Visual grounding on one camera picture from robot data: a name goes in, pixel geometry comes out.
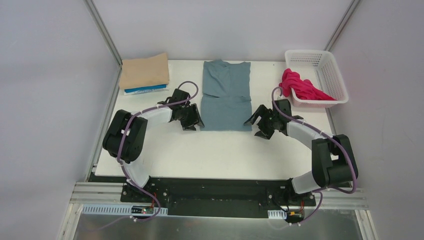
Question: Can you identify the right aluminium frame post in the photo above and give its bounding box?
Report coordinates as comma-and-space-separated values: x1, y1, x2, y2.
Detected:
324, 0, 362, 52

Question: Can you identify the left aluminium frame post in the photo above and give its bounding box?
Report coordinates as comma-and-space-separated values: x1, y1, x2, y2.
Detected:
83, 0, 123, 68

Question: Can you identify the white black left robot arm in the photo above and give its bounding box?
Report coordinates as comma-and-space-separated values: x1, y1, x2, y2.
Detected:
102, 89, 205, 203

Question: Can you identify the white plastic laundry basket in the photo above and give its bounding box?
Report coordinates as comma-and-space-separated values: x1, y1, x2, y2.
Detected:
284, 49, 349, 108

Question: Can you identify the controller circuit board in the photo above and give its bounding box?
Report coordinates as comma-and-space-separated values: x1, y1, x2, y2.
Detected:
131, 205, 154, 216
287, 211, 304, 220

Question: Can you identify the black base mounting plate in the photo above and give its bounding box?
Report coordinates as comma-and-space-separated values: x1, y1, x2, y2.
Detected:
87, 172, 352, 219

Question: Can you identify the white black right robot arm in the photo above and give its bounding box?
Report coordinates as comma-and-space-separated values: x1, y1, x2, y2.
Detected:
244, 99, 359, 205

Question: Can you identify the pink red t shirt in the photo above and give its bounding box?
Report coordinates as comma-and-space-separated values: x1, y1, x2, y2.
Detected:
279, 68, 336, 101

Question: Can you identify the right controller circuit board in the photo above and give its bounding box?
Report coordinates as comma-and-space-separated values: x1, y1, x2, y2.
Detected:
287, 211, 304, 220

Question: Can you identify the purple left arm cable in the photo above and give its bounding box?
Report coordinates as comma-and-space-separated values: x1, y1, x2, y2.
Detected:
116, 81, 200, 223

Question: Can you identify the folded blue white t shirt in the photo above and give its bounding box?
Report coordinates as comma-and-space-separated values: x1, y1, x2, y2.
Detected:
123, 84, 168, 95

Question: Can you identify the aluminium front rail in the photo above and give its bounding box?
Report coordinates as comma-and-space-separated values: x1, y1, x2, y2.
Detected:
69, 182, 369, 210

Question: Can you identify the grey-blue t shirt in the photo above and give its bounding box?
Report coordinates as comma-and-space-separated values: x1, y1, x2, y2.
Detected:
200, 60, 253, 132

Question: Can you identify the folded tan t shirt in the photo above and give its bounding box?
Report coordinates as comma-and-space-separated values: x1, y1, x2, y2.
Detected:
119, 52, 170, 89

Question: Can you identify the aluminium frame post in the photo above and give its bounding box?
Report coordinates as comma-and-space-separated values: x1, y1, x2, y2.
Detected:
324, 0, 362, 52
83, 0, 123, 68

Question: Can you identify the left controller circuit board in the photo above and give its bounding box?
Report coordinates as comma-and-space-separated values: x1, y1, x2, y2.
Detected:
131, 205, 154, 216

